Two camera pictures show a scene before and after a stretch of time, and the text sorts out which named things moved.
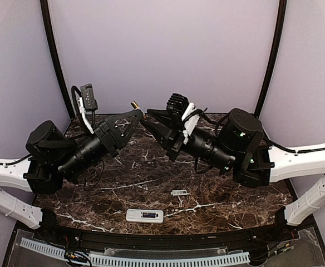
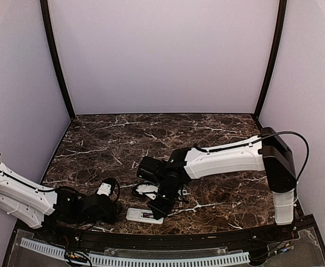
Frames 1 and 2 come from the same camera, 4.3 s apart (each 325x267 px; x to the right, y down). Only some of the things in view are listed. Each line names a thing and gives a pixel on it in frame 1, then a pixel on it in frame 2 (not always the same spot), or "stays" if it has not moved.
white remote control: (144, 216) stays
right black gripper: (170, 139) to (163, 210)
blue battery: (148, 214) stays
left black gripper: (114, 143) to (112, 217)
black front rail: (153, 241) stays
